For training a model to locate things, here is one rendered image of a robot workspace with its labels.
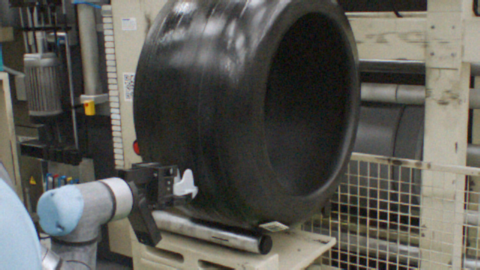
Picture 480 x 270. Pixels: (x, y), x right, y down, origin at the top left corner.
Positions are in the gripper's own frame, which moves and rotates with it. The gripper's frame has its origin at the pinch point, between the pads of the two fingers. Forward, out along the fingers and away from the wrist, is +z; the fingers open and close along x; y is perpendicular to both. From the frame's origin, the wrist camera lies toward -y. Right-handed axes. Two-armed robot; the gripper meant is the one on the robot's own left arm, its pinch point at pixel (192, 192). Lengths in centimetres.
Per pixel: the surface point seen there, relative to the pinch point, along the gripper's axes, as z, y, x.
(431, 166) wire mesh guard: 60, 2, -29
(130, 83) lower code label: 17.2, 20.3, 35.9
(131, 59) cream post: 16.5, 26.4, 34.8
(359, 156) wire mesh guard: 60, 2, -9
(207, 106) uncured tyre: -3.7, 18.3, -6.4
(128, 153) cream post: 19.5, 1.6, 38.6
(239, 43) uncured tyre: 1.2, 30.3, -9.9
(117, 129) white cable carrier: 19.9, 7.6, 43.4
